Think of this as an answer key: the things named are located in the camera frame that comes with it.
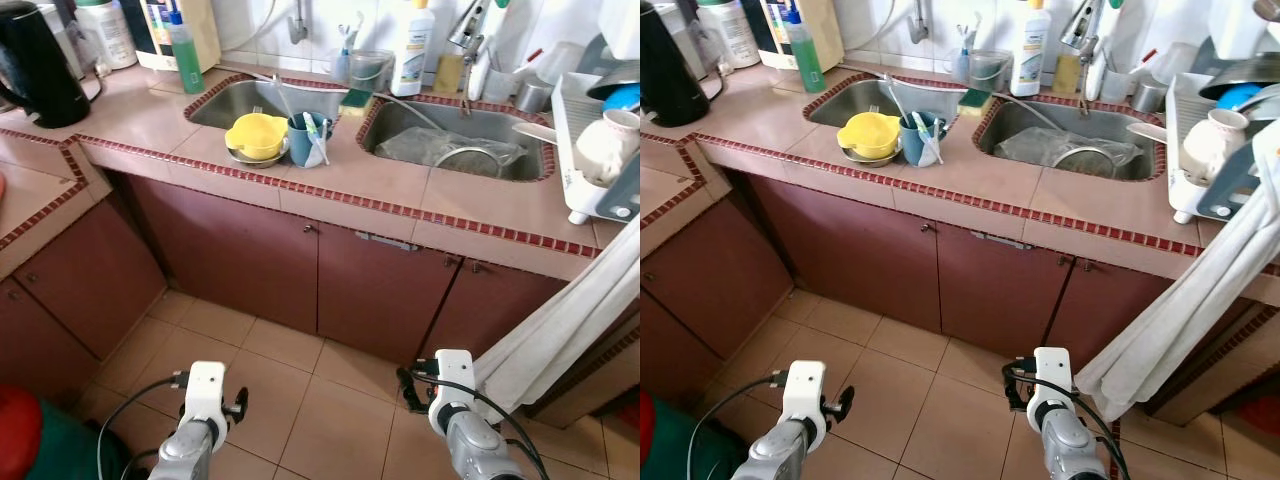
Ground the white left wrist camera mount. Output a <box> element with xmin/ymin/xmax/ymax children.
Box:
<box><xmin>183</xmin><ymin>362</ymin><xmax>227</xmax><ymax>429</ymax></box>
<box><xmin>780</xmin><ymin>360</ymin><xmax>829</xmax><ymax>451</ymax></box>

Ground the white detergent bottle yellow cap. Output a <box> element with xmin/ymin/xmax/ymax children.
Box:
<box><xmin>1010</xmin><ymin>0</ymin><xmax>1053</xmax><ymax>98</ymax></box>
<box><xmin>390</xmin><ymin>0</ymin><xmax>438</xmax><ymax>98</ymax></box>

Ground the white ceramic pot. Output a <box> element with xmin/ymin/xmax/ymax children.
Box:
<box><xmin>575</xmin><ymin>108</ymin><xmax>641</xmax><ymax>186</ymax></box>
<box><xmin>1182</xmin><ymin>108</ymin><xmax>1251</xmax><ymax>186</ymax></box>

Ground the stainless steel sink basin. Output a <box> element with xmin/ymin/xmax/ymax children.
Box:
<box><xmin>805</xmin><ymin>78</ymin><xmax>966</xmax><ymax>141</ymax></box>
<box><xmin>975</xmin><ymin>97</ymin><xmax>1169</xmax><ymax>183</ymax></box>
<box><xmin>362</xmin><ymin>97</ymin><xmax>553</xmax><ymax>183</ymax></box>
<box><xmin>185</xmin><ymin>78</ymin><xmax>346</xmax><ymax>141</ymax></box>

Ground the white dish rack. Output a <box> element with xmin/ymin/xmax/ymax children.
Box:
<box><xmin>1165</xmin><ymin>72</ymin><xmax>1266</xmax><ymax>223</ymax></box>
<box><xmin>551</xmin><ymin>72</ymin><xmax>641</xmax><ymax>226</ymax></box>

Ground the steel mesh strainer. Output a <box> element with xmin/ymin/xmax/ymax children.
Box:
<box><xmin>435</xmin><ymin>145</ymin><xmax>506</xmax><ymax>179</ymax></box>
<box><xmin>1052</xmin><ymin>145</ymin><xmax>1121</xmax><ymax>179</ymax></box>

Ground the maroon cabinet door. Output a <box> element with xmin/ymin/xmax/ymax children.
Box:
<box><xmin>125</xmin><ymin>172</ymin><xmax>321</xmax><ymax>334</ymax></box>
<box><xmin>735</xmin><ymin>172</ymin><xmax>941</xmax><ymax>334</ymax></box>
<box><xmin>1045</xmin><ymin>258</ymin><xmax>1186</xmax><ymax>373</ymax></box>
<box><xmin>0</xmin><ymin>275</ymin><xmax>73</xmax><ymax>406</ymax></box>
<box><xmin>420</xmin><ymin>258</ymin><xmax>573</xmax><ymax>363</ymax></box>
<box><xmin>12</xmin><ymin>198</ymin><xmax>166</xmax><ymax>359</ymax></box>
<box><xmin>640</xmin><ymin>285</ymin><xmax>716</xmax><ymax>411</ymax></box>
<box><xmin>936</xmin><ymin>222</ymin><xmax>1076</xmax><ymax>359</ymax></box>
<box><xmin>642</xmin><ymin>198</ymin><xmax>793</xmax><ymax>359</ymax></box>
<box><xmin>316</xmin><ymin>222</ymin><xmax>463</xmax><ymax>363</ymax></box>

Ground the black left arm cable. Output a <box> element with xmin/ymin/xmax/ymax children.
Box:
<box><xmin>685</xmin><ymin>375</ymin><xmax>786</xmax><ymax>480</ymax></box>
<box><xmin>97</xmin><ymin>375</ymin><xmax>186</xmax><ymax>480</ymax></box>

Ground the white jar green lid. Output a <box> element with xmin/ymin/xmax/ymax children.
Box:
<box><xmin>75</xmin><ymin>0</ymin><xmax>138</xmax><ymax>71</ymax></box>
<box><xmin>697</xmin><ymin>0</ymin><xmax>761</xmax><ymax>69</ymax></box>

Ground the beige water ionizer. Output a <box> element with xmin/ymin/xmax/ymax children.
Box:
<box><xmin>745</xmin><ymin>0</ymin><xmax>844</xmax><ymax>71</ymax></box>
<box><xmin>118</xmin><ymin>0</ymin><xmax>222</xmax><ymax>73</ymax></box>

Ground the green bin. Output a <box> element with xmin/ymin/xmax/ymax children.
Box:
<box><xmin>650</xmin><ymin>400</ymin><xmax>746</xmax><ymax>480</ymax></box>
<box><xmin>25</xmin><ymin>400</ymin><xmax>131</xmax><ymax>480</ymax></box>

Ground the teal mug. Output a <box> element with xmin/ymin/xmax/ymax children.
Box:
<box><xmin>287</xmin><ymin>112</ymin><xmax>333</xmax><ymax>167</ymax></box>
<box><xmin>898</xmin><ymin>112</ymin><xmax>946</xmax><ymax>167</ymax></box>

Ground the clear round plastic container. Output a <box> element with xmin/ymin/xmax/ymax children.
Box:
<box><xmin>968</xmin><ymin>48</ymin><xmax>1015</xmax><ymax>94</ymax></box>
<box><xmin>348</xmin><ymin>48</ymin><xmax>396</xmax><ymax>94</ymax></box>

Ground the chrome kitchen faucet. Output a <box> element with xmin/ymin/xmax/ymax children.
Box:
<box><xmin>448</xmin><ymin>0</ymin><xmax>511</xmax><ymax>101</ymax></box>
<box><xmin>1060</xmin><ymin>0</ymin><xmax>1126</xmax><ymax>101</ymax></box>

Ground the black electric kettle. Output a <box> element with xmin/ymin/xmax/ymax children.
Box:
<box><xmin>0</xmin><ymin>0</ymin><xmax>93</xmax><ymax>129</ymax></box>
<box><xmin>640</xmin><ymin>0</ymin><xmax>711</xmax><ymax>128</ymax></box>

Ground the steel pan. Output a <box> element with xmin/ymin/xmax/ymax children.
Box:
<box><xmin>1198</xmin><ymin>55</ymin><xmax>1280</xmax><ymax>101</ymax></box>
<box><xmin>585</xmin><ymin>62</ymin><xmax>641</xmax><ymax>101</ymax></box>

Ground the yellow plastic bowl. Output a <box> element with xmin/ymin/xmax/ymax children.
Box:
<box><xmin>224</xmin><ymin>112</ymin><xmax>290</xmax><ymax>162</ymax></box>
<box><xmin>837</xmin><ymin>112</ymin><xmax>902</xmax><ymax>161</ymax></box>

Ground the green dish soap bottle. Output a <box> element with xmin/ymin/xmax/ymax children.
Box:
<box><xmin>783</xmin><ymin>10</ymin><xmax>827</xmax><ymax>94</ymax></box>
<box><xmin>165</xmin><ymin>10</ymin><xmax>206</xmax><ymax>96</ymax></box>

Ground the steel spoon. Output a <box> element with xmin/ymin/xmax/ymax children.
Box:
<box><xmin>880</xmin><ymin>73</ymin><xmax>913</xmax><ymax>126</ymax></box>
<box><xmin>272</xmin><ymin>75</ymin><xmax>298</xmax><ymax>123</ymax></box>

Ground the small steel cup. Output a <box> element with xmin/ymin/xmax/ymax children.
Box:
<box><xmin>1130</xmin><ymin>78</ymin><xmax>1169</xmax><ymax>113</ymax></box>
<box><xmin>515</xmin><ymin>78</ymin><xmax>556</xmax><ymax>113</ymax></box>

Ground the maroon side cabinet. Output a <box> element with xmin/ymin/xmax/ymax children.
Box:
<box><xmin>1148</xmin><ymin>295</ymin><xmax>1280</xmax><ymax>429</ymax></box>
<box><xmin>525</xmin><ymin>318</ymin><xmax>641</xmax><ymax>429</ymax></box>

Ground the clear plastic bag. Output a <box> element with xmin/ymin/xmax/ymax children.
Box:
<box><xmin>375</xmin><ymin>127</ymin><xmax>526</xmax><ymax>171</ymax></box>
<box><xmin>993</xmin><ymin>127</ymin><xmax>1141</xmax><ymax>171</ymax></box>

